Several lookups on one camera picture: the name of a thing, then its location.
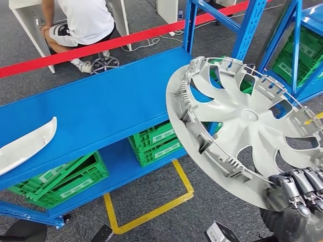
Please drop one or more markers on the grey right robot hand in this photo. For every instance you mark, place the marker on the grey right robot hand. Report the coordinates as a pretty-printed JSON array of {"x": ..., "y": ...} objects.
[{"x": 303, "y": 220}]

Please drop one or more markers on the grey plastic wheel hubcap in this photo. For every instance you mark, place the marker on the grey plastic wheel hubcap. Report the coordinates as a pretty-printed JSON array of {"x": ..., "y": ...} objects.
[{"x": 248, "y": 115}]

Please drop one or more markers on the blue metal shelf rack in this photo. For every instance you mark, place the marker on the blue metal shelf rack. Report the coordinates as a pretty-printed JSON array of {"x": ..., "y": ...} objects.
[
  {"x": 297, "y": 40},
  {"x": 100, "y": 100}
]

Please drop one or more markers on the white plastic cover part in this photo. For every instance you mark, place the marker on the white plastic cover part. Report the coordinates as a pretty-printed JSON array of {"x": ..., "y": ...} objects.
[{"x": 23, "y": 150}]

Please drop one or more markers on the clear water bottle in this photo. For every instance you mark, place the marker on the clear water bottle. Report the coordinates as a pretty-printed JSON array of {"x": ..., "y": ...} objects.
[{"x": 180, "y": 15}]

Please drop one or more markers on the black stool chrome base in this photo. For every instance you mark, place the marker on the black stool chrome base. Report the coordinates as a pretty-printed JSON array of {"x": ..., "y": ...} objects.
[{"x": 104, "y": 63}]

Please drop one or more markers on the red barrier belt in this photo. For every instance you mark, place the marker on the red barrier belt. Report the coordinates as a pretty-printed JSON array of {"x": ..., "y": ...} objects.
[{"x": 100, "y": 47}]

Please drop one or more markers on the person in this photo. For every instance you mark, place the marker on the person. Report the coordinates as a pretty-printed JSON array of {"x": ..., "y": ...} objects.
[{"x": 85, "y": 20}]

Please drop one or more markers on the black stanchion round base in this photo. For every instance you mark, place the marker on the black stanchion round base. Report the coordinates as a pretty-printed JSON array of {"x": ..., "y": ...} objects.
[{"x": 25, "y": 232}]

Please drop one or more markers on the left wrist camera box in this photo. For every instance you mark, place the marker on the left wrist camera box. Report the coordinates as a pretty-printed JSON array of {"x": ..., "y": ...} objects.
[{"x": 102, "y": 233}]

